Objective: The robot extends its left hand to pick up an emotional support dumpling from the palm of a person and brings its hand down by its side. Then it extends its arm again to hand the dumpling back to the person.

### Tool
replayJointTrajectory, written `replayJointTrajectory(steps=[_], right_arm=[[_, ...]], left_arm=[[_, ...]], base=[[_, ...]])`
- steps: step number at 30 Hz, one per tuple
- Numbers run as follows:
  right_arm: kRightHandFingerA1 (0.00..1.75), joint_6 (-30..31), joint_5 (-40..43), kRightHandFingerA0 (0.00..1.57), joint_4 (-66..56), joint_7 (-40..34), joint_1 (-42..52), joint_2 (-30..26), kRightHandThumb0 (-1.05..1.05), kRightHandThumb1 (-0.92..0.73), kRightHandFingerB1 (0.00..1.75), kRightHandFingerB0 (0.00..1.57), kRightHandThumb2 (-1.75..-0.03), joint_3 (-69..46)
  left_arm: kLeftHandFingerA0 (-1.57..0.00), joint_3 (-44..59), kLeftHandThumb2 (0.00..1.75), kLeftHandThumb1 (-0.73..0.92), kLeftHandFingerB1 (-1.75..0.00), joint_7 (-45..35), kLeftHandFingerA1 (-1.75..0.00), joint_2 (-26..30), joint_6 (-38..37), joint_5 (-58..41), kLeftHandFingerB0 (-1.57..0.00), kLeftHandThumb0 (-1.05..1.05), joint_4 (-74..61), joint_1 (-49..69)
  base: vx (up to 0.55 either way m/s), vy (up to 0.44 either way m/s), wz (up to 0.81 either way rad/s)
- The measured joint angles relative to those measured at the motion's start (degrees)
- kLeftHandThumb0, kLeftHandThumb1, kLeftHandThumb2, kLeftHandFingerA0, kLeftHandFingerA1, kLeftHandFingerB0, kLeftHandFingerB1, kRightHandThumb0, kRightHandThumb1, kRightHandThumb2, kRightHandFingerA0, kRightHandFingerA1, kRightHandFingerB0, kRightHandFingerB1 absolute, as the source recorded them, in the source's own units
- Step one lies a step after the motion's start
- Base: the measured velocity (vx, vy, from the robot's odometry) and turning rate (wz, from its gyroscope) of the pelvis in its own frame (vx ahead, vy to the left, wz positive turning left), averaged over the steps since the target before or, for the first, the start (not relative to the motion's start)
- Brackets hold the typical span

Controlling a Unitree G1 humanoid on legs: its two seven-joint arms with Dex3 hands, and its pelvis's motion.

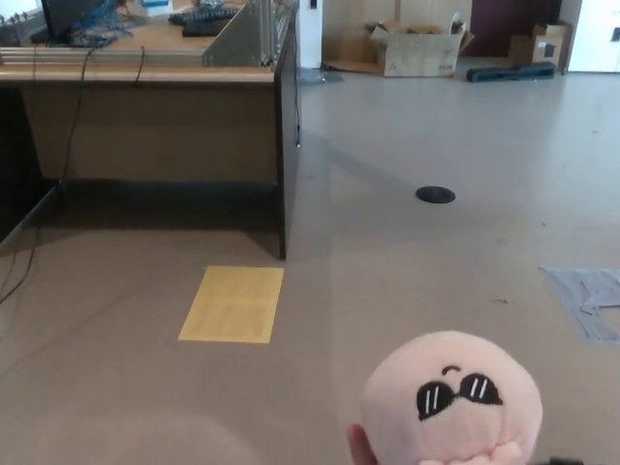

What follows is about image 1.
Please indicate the small cardboard box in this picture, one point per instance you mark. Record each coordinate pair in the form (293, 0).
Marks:
(537, 51)

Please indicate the yellow floor patch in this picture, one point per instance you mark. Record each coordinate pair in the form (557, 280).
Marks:
(232, 305)

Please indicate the wooden desk with dark panels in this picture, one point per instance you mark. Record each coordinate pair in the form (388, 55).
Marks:
(145, 126)

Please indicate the black round floor cover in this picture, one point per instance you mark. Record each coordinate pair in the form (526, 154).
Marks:
(435, 194)

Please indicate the clear plastic wrap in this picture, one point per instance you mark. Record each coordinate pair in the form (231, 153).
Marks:
(317, 76)

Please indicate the person's bare hand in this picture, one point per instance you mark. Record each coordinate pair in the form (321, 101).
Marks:
(361, 445)

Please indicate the dark blue flat bag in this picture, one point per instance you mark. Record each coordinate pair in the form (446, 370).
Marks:
(508, 71)

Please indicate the black wrist band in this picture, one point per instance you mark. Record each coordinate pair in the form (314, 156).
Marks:
(564, 461)

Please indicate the grey tape patch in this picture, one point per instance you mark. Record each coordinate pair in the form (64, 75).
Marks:
(564, 295)

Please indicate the large open cardboard box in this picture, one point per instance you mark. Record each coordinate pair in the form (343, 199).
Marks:
(416, 53)

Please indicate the black keyboard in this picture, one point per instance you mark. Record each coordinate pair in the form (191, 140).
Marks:
(203, 28)
(203, 14)

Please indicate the pink plush dumpling with sunglasses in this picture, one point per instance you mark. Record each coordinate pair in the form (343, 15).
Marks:
(436, 358)

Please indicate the black monitor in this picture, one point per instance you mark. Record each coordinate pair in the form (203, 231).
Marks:
(60, 17)

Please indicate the flat cardboard sheet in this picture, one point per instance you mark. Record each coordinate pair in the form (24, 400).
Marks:
(351, 53)

